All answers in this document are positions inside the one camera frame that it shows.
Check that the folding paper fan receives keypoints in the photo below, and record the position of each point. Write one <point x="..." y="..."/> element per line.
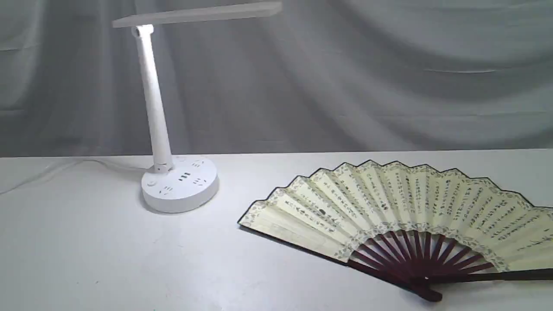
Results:
<point x="412" y="227"/>

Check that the white desk lamp with sockets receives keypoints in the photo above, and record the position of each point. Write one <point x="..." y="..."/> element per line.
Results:
<point x="175" y="185"/>

